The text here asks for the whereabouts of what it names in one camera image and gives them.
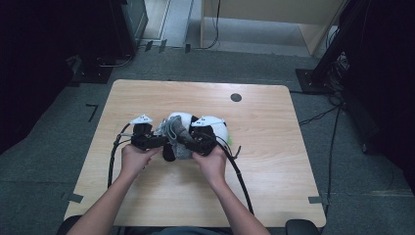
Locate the black cabinet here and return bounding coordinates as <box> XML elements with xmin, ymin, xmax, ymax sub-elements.
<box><xmin>109</xmin><ymin>0</ymin><xmax>150</xmax><ymax>59</ymax></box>

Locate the black chair armrest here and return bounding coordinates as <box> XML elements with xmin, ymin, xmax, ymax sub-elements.
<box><xmin>55</xmin><ymin>214</ymin><xmax>82</xmax><ymax>235</ymax></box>
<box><xmin>284</xmin><ymin>218</ymin><xmax>321</xmax><ymax>235</ymax></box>

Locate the black hanging cable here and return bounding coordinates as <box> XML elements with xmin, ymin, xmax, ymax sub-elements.
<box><xmin>195</xmin><ymin>0</ymin><xmax>221</xmax><ymax>51</ymax></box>

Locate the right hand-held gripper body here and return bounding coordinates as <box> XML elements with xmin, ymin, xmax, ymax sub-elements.
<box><xmin>189</xmin><ymin>116</ymin><xmax>227</xmax><ymax>157</ymax></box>

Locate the black metal stand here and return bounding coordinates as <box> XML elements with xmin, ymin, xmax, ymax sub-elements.
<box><xmin>295</xmin><ymin>0</ymin><xmax>371</xmax><ymax>96</ymax></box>

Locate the grey knitted sock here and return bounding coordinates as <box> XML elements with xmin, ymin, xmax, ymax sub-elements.
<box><xmin>156</xmin><ymin>116</ymin><xmax>197</xmax><ymax>161</ymax></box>

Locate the person's left hand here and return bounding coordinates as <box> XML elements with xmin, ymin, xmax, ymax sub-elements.
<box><xmin>119</xmin><ymin>143</ymin><xmax>163</xmax><ymax>181</ymax></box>

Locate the long black floor cable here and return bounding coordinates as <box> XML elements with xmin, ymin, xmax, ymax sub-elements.
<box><xmin>321</xmin><ymin>107</ymin><xmax>342</xmax><ymax>226</ymax></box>

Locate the panda plush toy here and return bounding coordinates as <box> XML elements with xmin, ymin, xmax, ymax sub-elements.
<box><xmin>161</xmin><ymin>112</ymin><xmax>233</xmax><ymax>163</ymax></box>

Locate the grey tape strip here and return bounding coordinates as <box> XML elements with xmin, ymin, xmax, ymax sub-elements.
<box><xmin>67</xmin><ymin>193</ymin><xmax>85</xmax><ymax>204</ymax></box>
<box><xmin>307</xmin><ymin>195</ymin><xmax>325</xmax><ymax>206</ymax></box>

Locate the light wooden cabinet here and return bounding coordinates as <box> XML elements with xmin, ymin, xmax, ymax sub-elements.
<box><xmin>199</xmin><ymin>0</ymin><xmax>351</xmax><ymax>57</ymax></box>

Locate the dark curtain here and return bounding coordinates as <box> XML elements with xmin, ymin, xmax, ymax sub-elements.
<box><xmin>339</xmin><ymin>0</ymin><xmax>415</xmax><ymax>197</ymax></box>
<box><xmin>0</xmin><ymin>0</ymin><xmax>114</xmax><ymax>156</ymax></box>

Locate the person's right hand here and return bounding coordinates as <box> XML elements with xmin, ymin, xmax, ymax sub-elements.
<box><xmin>191</xmin><ymin>144</ymin><xmax>229</xmax><ymax>188</ymax></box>

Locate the tangled wire bundle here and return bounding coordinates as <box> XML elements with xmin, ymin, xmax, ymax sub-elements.
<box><xmin>326</xmin><ymin>52</ymin><xmax>350</xmax><ymax>107</ymax></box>

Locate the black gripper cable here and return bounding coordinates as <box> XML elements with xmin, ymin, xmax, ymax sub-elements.
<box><xmin>211</xmin><ymin>131</ymin><xmax>256</xmax><ymax>216</ymax></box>
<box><xmin>107</xmin><ymin>122</ymin><xmax>138</xmax><ymax>190</ymax></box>

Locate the black floor base plate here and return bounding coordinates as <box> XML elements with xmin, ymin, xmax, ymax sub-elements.
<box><xmin>69</xmin><ymin>55</ymin><xmax>114</xmax><ymax>85</ymax></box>

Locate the thin black floor cable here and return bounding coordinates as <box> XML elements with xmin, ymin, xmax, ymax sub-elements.
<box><xmin>298</xmin><ymin>106</ymin><xmax>342</xmax><ymax>126</ymax></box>

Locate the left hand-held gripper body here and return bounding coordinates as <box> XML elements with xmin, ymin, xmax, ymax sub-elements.
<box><xmin>129</xmin><ymin>114</ymin><xmax>160</xmax><ymax>152</ymax></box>

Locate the person's lap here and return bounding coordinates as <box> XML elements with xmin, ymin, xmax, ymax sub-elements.
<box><xmin>123</xmin><ymin>225</ymin><xmax>236</xmax><ymax>235</ymax></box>

